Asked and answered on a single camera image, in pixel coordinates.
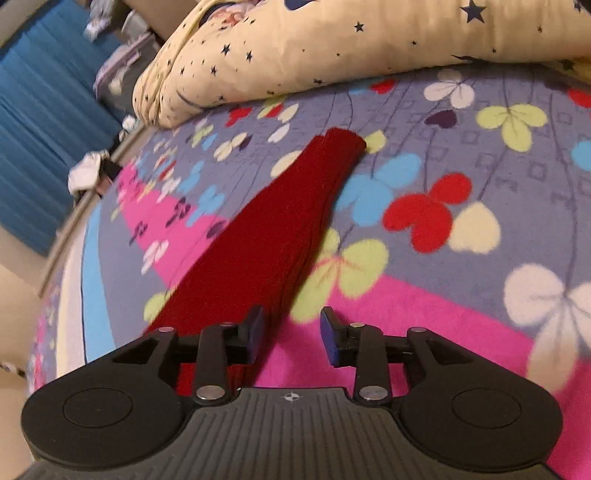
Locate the clear plastic storage box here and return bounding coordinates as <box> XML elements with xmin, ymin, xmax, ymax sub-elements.
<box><xmin>93</xmin><ymin>32</ymin><xmax>159</xmax><ymax>114</ymax></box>

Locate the dark red knit sweater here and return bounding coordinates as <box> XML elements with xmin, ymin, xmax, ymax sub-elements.
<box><xmin>148</xmin><ymin>128</ymin><xmax>367</xmax><ymax>388</ymax></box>

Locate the colourful floral fleece blanket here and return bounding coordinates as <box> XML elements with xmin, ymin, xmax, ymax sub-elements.
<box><xmin>28</xmin><ymin>65</ymin><xmax>590</xmax><ymax>479</ymax></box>

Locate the blue window curtain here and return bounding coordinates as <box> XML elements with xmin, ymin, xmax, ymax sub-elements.
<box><xmin>1</xmin><ymin>1</ymin><xmax>122</xmax><ymax>256</ymax></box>

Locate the cream star-print duvet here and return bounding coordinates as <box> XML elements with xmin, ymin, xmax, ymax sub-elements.
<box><xmin>132</xmin><ymin>1</ymin><xmax>590</xmax><ymax>128</ymax></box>

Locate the white crumpled cloth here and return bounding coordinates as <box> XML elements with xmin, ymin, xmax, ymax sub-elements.
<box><xmin>67</xmin><ymin>150</ymin><xmax>110</xmax><ymax>196</ymax></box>

